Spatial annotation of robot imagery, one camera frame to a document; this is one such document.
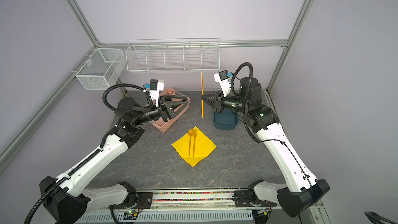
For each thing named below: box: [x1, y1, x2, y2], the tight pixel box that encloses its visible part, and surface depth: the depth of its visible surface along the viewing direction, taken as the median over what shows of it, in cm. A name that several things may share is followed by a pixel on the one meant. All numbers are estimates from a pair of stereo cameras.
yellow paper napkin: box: [171, 126, 218, 167], surface depth 93 cm
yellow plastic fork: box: [192, 129, 198, 158], surface depth 98 cm
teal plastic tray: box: [213, 109, 239, 130], surface depth 105 cm
